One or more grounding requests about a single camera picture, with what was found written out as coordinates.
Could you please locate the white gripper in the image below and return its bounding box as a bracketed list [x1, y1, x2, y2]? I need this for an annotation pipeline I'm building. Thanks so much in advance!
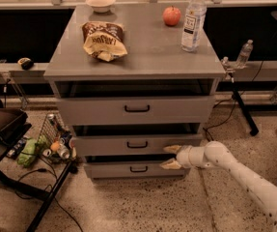
[160, 145, 208, 170]

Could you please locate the grey drawer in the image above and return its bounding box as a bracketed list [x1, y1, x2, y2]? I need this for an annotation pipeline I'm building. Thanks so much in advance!
[72, 134, 203, 156]
[84, 161, 189, 179]
[57, 96, 214, 126]

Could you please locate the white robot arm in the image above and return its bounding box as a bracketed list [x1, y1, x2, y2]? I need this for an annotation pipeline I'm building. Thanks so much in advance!
[160, 141, 277, 232]

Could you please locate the grey top drawer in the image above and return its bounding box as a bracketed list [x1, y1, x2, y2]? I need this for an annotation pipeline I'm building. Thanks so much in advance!
[57, 96, 214, 126]

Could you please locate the grey bottom drawer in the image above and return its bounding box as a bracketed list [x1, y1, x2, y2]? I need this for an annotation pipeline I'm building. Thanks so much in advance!
[84, 161, 189, 179]

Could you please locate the grey drawer cabinet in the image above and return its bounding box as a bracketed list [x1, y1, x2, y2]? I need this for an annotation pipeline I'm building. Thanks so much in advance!
[42, 2, 228, 179]

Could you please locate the black stand leg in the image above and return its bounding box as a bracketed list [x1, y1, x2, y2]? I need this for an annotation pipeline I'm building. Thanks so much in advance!
[229, 72, 259, 136]

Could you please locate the small clear water bottle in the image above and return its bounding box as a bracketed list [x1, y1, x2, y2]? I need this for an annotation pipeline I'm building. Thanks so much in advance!
[235, 40, 253, 69]

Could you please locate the brown chip bag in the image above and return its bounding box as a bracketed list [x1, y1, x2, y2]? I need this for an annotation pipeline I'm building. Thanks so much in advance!
[82, 21, 127, 62]

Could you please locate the large clear water bottle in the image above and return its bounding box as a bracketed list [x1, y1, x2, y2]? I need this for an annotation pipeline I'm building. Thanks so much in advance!
[181, 0, 207, 52]

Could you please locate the red apple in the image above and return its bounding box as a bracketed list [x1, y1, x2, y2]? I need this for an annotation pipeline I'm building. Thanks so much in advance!
[162, 6, 181, 26]

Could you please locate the green bag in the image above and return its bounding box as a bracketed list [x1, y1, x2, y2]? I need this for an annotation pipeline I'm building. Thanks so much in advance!
[17, 135, 47, 168]

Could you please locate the white ceramic bowl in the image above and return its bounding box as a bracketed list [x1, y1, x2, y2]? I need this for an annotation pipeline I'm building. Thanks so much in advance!
[85, 0, 116, 13]

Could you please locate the black tape measure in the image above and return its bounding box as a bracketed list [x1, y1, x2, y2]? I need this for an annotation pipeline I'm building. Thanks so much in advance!
[17, 57, 34, 71]

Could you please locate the black side table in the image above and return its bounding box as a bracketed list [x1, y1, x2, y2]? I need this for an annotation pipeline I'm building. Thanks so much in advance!
[0, 121, 76, 232]

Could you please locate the wire basket with cans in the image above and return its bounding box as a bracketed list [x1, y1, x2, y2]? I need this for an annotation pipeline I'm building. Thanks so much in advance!
[36, 113, 76, 163]

